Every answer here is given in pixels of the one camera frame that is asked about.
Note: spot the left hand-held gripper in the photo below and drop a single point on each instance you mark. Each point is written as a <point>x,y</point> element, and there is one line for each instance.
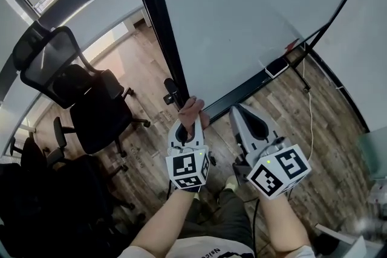
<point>184,166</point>

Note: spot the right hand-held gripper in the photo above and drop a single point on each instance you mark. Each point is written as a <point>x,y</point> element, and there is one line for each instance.
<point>281,169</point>

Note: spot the whiteboard with black frame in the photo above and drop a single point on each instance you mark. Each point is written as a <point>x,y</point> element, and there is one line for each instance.
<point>160,24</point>

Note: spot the person's right forearm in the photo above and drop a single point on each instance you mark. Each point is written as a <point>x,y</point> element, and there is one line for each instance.
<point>281,223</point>

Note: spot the person's left forearm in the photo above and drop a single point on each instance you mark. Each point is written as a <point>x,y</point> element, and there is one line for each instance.
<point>163,223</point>

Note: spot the white whiteboard eraser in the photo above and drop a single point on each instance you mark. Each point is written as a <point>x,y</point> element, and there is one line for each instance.
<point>276,68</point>

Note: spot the person's beige shoe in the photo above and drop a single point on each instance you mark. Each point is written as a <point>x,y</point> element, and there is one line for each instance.
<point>232,182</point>

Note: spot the person's dark trousers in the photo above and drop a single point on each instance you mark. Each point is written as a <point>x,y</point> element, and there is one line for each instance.
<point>229,214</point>

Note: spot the black mesh office chair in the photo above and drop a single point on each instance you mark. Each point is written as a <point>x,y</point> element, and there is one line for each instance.
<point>99,118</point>

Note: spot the red sticker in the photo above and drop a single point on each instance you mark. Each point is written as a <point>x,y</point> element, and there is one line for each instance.
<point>291,46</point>

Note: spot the person's white shirt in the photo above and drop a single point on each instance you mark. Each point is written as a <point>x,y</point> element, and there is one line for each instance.
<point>196,249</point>

